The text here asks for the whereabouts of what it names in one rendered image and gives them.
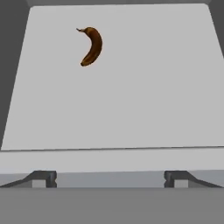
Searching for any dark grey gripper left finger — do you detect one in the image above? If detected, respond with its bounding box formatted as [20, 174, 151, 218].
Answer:
[0, 170, 58, 189]

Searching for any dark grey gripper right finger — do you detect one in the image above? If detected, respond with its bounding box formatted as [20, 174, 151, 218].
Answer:
[164, 170, 224, 189]

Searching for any white fridge drawer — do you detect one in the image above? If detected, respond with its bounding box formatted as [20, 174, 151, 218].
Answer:
[0, 3, 224, 188]

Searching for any brown banana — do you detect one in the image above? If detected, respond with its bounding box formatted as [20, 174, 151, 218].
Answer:
[75, 26, 103, 67]

